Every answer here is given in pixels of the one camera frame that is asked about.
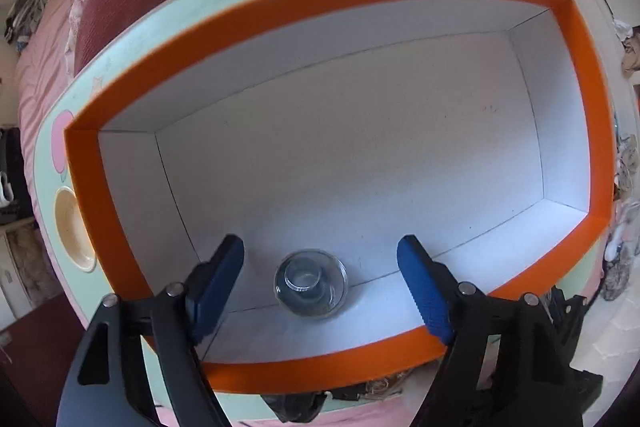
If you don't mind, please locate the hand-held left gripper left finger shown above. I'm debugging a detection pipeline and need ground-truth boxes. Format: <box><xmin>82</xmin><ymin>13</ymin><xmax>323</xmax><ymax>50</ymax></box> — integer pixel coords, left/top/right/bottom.
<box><xmin>56</xmin><ymin>234</ymin><xmax>246</xmax><ymax>427</ymax></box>

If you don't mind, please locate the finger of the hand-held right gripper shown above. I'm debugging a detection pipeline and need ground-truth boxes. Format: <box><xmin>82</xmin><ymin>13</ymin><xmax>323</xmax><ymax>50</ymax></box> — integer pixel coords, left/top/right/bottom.
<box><xmin>544</xmin><ymin>287</ymin><xmax>604</xmax><ymax>427</ymax></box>

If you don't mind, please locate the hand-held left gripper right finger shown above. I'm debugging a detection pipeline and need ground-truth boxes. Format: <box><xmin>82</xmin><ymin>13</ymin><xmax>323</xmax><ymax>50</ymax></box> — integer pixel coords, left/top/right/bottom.
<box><xmin>396</xmin><ymin>234</ymin><xmax>583</xmax><ymax>427</ymax></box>

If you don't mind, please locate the small glass jar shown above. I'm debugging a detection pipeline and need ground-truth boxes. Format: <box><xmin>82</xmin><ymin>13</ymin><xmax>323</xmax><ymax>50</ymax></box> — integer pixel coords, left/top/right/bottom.
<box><xmin>273</xmin><ymin>248</ymin><xmax>348</xmax><ymax>320</ymax></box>

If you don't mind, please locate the orange cardboard box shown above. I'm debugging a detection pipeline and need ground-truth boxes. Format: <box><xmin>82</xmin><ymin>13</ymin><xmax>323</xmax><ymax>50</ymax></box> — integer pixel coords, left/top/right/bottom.
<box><xmin>65</xmin><ymin>0</ymin><xmax>615</xmax><ymax>394</ymax></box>

